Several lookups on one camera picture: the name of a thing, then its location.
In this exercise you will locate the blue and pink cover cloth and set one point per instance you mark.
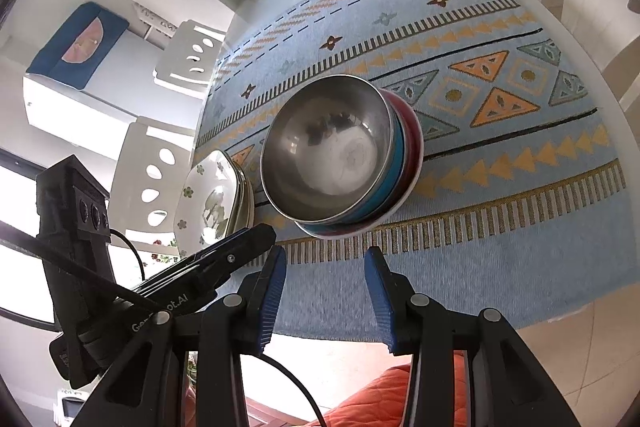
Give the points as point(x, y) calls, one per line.
point(60, 67)

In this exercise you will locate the small white floral plate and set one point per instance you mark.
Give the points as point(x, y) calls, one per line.
point(210, 207)

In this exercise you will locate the white wall rack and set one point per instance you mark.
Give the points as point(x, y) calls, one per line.
point(155, 21)

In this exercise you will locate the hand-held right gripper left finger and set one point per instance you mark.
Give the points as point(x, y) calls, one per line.
point(270, 302)

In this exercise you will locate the white refrigerator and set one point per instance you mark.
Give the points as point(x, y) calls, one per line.
point(115, 77)

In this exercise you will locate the orange cushion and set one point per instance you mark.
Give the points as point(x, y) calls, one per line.
point(360, 407)

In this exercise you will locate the blue steel bowl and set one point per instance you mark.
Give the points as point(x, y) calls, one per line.
point(325, 147)

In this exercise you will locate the patterned blue woven table mat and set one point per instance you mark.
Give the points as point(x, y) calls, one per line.
point(500, 157)

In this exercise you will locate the pink steel bowl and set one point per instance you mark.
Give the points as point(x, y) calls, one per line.
point(412, 132)

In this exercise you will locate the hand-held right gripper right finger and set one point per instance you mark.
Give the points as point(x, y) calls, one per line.
point(380, 302)

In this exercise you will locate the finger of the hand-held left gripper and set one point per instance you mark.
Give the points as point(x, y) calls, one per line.
point(235, 247)

